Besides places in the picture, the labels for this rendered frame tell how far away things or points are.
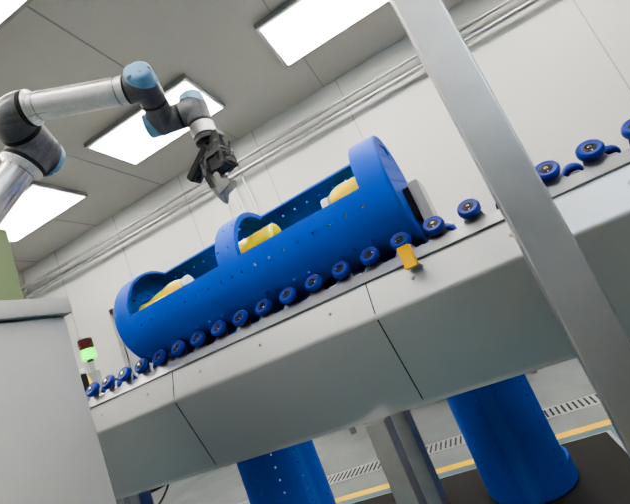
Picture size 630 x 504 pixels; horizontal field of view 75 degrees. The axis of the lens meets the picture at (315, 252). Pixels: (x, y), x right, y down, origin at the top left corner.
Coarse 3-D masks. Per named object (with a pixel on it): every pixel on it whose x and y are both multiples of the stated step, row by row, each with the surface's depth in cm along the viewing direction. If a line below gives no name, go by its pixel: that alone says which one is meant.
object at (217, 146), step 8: (200, 136) 119; (208, 136) 121; (216, 136) 119; (200, 144) 122; (208, 144) 120; (216, 144) 119; (224, 144) 120; (208, 152) 118; (216, 152) 118; (224, 152) 118; (232, 152) 122; (200, 160) 119; (208, 160) 119; (216, 160) 118; (224, 160) 116; (232, 160) 119; (208, 168) 118; (216, 168) 118; (224, 168) 121; (232, 168) 121
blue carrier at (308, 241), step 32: (352, 160) 90; (384, 160) 90; (320, 192) 114; (352, 192) 88; (384, 192) 85; (224, 224) 110; (256, 224) 121; (288, 224) 122; (320, 224) 91; (352, 224) 89; (384, 224) 87; (416, 224) 89; (192, 256) 129; (224, 256) 102; (256, 256) 98; (288, 256) 95; (320, 256) 93; (352, 256) 93; (384, 256) 95; (128, 288) 119; (160, 288) 137; (192, 288) 105; (224, 288) 102; (256, 288) 100; (128, 320) 115; (160, 320) 111; (192, 320) 108; (224, 320) 108; (256, 320) 112
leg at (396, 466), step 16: (368, 432) 90; (384, 432) 89; (384, 448) 89; (400, 448) 90; (384, 464) 89; (400, 464) 87; (400, 480) 87; (416, 480) 90; (400, 496) 87; (416, 496) 86
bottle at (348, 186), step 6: (348, 180) 100; (354, 180) 99; (336, 186) 102; (342, 186) 100; (348, 186) 99; (354, 186) 98; (336, 192) 100; (342, 192) 99; (348, 192) 99; (330, 198) 102; (336, 198) 100
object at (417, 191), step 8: (408, 184) 92; (416, 184) 91; (408, 192) 92; (416, 192) 91; (424, 192) 94; (408, 200) 92; (416, 200) 91; (424, 200) 90; (416, 208) 92; (424, 208) 90; (432, 208) 93; (416, 216) 92; (424, 216) 90
